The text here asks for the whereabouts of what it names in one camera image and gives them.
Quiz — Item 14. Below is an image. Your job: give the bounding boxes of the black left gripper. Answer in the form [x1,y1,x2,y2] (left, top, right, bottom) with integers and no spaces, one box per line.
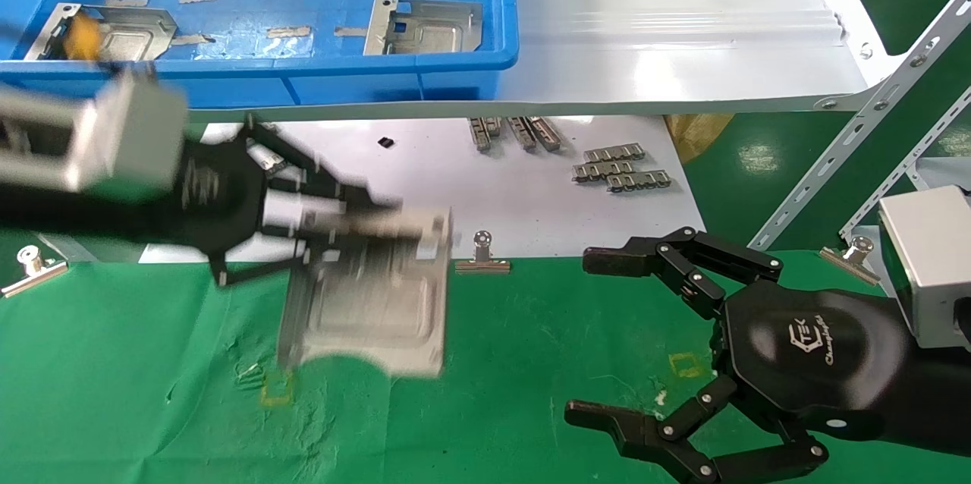
[178,120,426,289]

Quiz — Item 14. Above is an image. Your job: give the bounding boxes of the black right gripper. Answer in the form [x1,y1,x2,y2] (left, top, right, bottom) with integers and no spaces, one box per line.
[564,226,911,484]

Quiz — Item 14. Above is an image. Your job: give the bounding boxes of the stamped grey metal plate part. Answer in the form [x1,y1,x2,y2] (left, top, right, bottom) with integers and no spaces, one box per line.
[363,0,485,57]
[277,206,454,380]
[24,2,180,62]

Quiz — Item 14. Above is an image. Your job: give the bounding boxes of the silver binder clip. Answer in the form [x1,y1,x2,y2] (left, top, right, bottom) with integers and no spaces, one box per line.
[455,231,511,275]
[819,236,885,287]
[0,245,69,299]

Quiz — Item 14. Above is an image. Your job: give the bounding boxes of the green table cloth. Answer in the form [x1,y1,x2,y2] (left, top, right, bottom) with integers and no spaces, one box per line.
[0,249,971,484]

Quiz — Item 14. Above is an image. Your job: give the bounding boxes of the yellow plastic bag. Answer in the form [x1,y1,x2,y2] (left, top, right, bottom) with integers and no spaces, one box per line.
[664,114,734,165]

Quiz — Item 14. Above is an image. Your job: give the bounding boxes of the white slotted steel upright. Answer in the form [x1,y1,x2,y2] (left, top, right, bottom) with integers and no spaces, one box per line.
[838,86,971,242]
[747,0,971,251]

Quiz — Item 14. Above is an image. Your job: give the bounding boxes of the white metal shelf board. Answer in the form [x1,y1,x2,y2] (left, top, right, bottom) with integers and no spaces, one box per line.
[186,0,892,124]

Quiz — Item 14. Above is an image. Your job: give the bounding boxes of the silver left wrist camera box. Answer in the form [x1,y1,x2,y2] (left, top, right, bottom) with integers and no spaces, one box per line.
[0,68,189,193]

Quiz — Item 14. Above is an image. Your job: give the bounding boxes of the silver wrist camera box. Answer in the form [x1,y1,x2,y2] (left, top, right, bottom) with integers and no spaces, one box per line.
[878,185,971,350]
[0,68,189,193]

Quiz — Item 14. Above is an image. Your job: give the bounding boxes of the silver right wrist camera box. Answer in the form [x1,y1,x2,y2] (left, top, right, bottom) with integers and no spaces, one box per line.
[878,185,971,350]

